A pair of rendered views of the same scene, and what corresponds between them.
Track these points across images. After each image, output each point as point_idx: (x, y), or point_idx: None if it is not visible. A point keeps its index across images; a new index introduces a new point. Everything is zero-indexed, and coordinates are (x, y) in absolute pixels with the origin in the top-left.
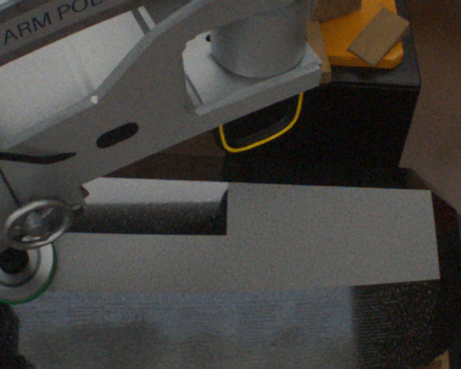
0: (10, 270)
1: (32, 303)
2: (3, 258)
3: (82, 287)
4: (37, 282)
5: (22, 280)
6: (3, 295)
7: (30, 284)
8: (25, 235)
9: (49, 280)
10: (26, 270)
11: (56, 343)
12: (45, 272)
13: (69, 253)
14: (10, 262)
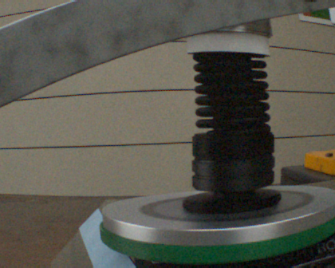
0: (246, 200)
1: (310, 266)
2: (244, 122)
3: None
4: (326, 201)
5: (288, 207)
6: (250, 224)
7: (313, 205)
8: (318, 4)
9: None
10: (286, 202)
11: None
12: (331, 195)
13: None
14: (261, 142)
